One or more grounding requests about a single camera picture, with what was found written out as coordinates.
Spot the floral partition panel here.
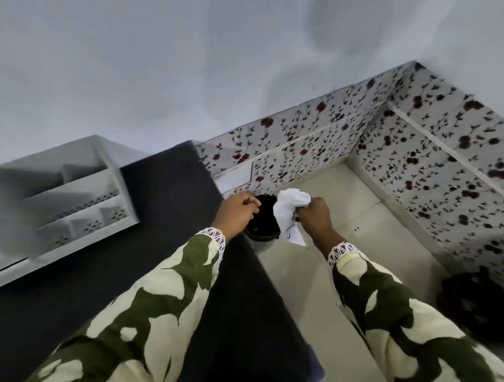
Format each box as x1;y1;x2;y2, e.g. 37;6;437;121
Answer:
196;60;504;276

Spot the black bag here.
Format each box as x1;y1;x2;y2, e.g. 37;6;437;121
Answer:
439;267;504;344

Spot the white desk organizer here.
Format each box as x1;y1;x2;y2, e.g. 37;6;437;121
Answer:
0;135;141;288

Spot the person's left forearm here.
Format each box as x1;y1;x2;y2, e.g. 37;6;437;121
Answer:
27;227;227;382

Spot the black waste bin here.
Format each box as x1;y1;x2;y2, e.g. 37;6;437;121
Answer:
243;194;282;252

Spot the person's right forearm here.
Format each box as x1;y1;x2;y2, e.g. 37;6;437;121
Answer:
318;232;504;382

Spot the white paper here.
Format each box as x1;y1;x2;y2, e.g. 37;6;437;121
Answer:
273;188;312;247

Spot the person's left hand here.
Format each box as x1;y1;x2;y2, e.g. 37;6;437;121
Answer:
212;192;262;238

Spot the person's right hand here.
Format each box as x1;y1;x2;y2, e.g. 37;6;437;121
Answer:
293;197;335;245

